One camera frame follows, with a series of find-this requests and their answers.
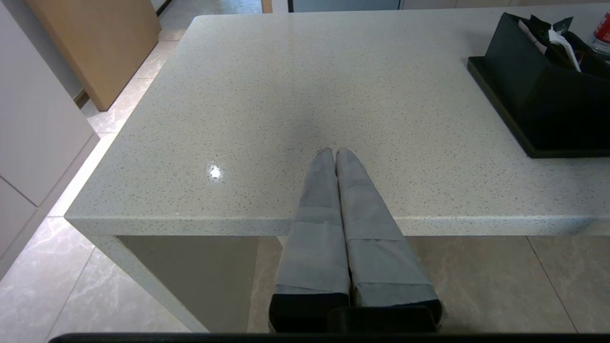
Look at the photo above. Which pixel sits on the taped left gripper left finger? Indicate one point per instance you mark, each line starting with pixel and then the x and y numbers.
pixel 317 238

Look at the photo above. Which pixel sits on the black organizer box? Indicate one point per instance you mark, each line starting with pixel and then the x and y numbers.
pixel 538 90

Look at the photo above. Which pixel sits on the clear water bottle red cap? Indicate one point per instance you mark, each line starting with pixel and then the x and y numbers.
pixel 603 32

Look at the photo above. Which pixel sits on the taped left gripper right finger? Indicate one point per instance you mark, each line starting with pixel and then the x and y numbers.
pixel 376 247

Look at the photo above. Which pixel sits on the wooden door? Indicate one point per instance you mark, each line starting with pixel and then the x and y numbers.
pixel 100 43

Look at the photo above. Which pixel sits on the black rectangular tray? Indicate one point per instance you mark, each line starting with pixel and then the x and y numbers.
pixel 505 107

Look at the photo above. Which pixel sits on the white tall cabinet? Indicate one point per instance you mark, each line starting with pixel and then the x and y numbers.
pixel 33 119

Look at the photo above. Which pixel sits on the green tea packet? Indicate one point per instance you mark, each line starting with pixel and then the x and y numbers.
pixel 548 24

